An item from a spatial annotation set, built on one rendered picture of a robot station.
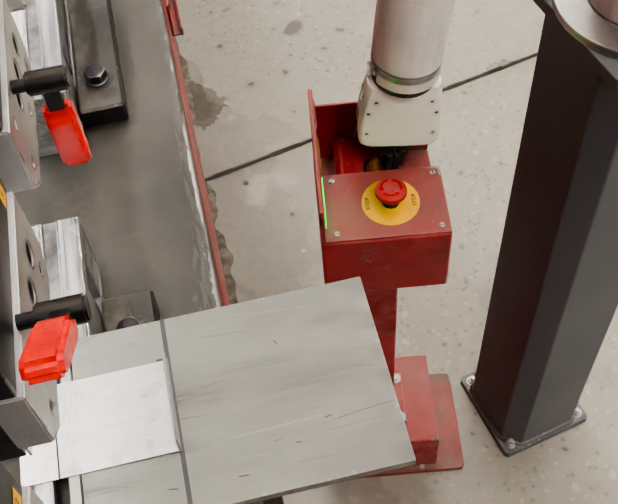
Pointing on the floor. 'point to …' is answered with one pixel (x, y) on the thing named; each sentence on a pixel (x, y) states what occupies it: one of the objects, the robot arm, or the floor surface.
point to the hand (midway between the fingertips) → (391, 157)
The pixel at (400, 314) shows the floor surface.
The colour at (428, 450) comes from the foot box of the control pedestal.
